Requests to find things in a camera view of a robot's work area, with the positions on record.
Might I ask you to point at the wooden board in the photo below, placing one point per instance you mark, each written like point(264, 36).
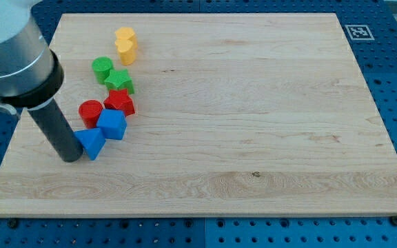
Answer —
point(237, 115)

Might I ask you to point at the yellow heart block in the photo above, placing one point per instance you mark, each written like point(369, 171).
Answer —
point(127, 34)
point(126, 51)

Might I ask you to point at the blue triangular block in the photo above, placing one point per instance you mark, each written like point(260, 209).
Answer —
point(92, 141)

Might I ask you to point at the red cylinder block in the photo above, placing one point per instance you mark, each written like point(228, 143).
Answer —
point(90, 111)

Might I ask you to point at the green star block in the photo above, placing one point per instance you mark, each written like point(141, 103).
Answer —
point(119, 80)

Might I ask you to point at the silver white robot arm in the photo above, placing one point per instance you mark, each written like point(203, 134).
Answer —
point(30, 76)

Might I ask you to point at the yellow heart block front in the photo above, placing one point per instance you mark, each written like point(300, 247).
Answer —
point(126, 51)

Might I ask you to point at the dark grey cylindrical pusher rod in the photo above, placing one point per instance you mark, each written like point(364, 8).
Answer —
point(51, 121)

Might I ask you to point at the blue pentagon block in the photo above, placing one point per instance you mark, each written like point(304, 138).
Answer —
point(112, 123)

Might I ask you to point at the white fiducial marker tag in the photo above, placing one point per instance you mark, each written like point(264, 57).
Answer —
point(359, 32)

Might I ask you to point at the green cylinder block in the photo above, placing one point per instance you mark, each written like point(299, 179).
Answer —
point(101, 67)

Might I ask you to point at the red star block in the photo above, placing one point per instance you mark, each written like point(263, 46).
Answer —
point(120, 100)

